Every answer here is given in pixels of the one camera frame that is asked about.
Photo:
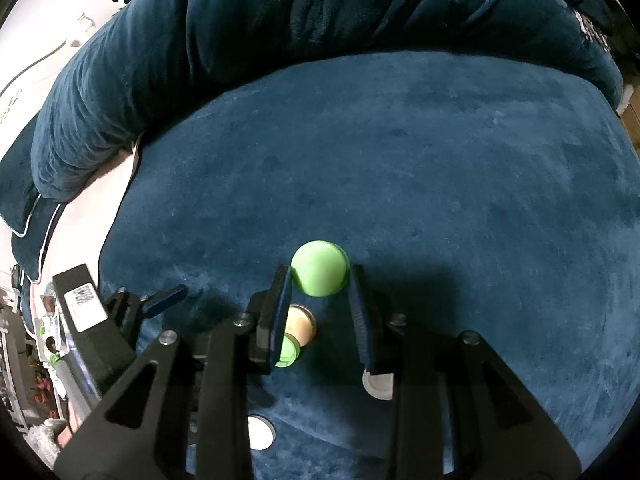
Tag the orange bottle cap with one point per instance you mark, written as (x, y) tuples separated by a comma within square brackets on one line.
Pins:
[(301, 327)]

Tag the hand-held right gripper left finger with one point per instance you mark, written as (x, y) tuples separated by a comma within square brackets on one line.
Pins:
[(279, 320)]

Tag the pink blanket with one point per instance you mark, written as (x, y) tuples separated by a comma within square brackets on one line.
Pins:
[(90, 195)]

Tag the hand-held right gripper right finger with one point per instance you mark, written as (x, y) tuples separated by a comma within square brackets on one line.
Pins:
[(361, 320)]

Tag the dark printed clothing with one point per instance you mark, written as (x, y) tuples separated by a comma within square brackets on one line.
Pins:
[(590, 5)]

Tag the white bottle cap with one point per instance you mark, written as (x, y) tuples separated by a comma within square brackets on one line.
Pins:
[(377, 386), (261, 432)]

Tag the white wall socket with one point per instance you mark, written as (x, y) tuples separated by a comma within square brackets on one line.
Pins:
[(85, 25)]

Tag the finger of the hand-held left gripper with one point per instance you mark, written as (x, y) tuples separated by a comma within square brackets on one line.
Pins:
[(165, 297), (131, 312)]

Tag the blue pillow with white piping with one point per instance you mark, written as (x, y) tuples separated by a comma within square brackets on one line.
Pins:
[(40, 245), (20, 195)]

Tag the green bottle cap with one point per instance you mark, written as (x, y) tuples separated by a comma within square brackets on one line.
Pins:
[(290, 353), (320, 270)]

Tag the dark blue plush duvet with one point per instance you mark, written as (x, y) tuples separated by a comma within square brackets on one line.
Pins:
[(250, 10)]

